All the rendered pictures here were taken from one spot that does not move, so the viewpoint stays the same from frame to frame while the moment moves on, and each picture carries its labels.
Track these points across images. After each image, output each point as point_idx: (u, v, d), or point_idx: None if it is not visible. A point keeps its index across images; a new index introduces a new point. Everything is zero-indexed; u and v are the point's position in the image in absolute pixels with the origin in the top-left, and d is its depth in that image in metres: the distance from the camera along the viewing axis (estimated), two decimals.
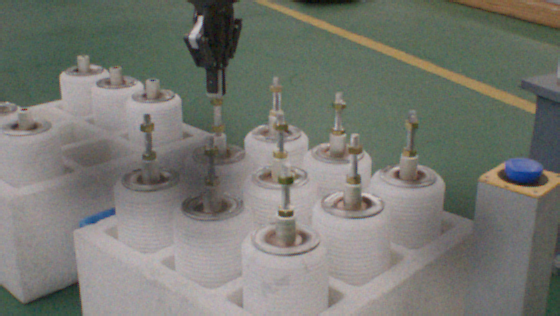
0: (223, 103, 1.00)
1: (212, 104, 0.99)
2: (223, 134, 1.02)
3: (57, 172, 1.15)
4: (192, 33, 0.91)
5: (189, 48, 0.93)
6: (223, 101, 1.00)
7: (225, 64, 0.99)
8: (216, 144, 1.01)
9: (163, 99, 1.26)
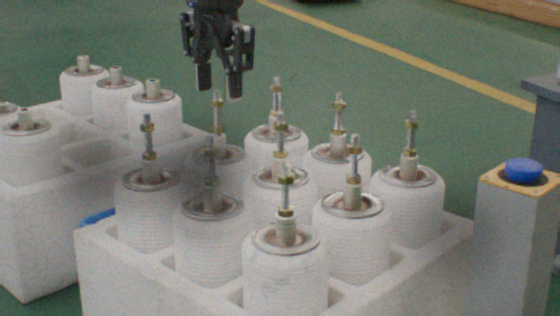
0: (211, 105, 1.00)
1: (216, 102, 1.01)
2: (223, 134, 1.02)
3: (57, 172, 1.15)
4: (191, 12, 1.00)
5: None
6: (212, 104, 0.99)
7: (234, 75, 0.94)
8: (216, 144, 1.01)
9: (163, 99, 1.26)
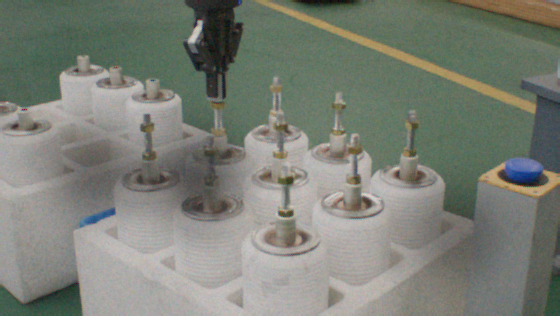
0: (211, 107, 1.00)
1: (219, 104, 1.01)
2: (224, 134, 1.02)
3: (57, 172, 1.15)
4: (191, 38, 0.91)
5: (189, 52, 0.93)
6: (212, 106, 1.00)
7: (226, 68, 1.00)
8: (217, 144, 1.01)
9: (163, 99, 1.26)
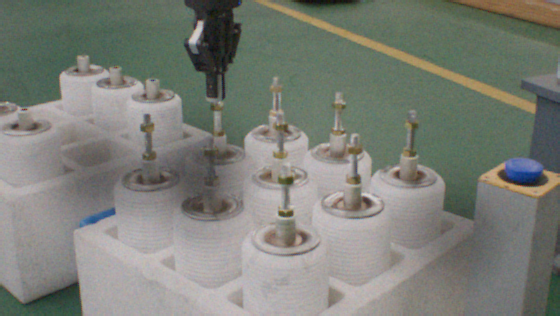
0: (223, 108, 1.00)
1: (212, 109, 1.00)
2: (222, 136, 1.01)
3: (57, 172, 1.15)
4: (192, 38, 0.91)
5: (189, 53, 0.93)
6: (223, 106, 1.00)
7: (225, 69, 1.00)
8: None
9: (163, 99, 1.26)
